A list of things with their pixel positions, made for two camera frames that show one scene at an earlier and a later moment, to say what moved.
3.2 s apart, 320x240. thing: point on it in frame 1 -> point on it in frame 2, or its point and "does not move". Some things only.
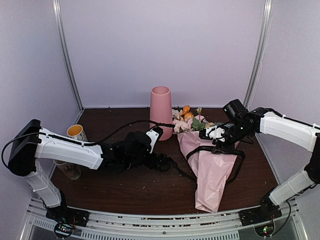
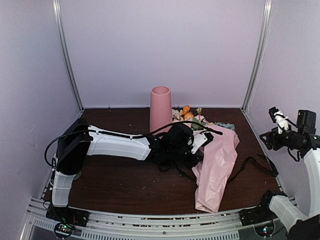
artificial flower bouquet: [185, 121] does not move
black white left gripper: [158, 161] -> [198, 158]
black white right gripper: [220, 146] -> [272, 138]
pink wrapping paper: [210, 169] does not move
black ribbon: [211, 150] -> [165, 167]
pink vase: [160, 109] does not move
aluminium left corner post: [58, 10] does not move
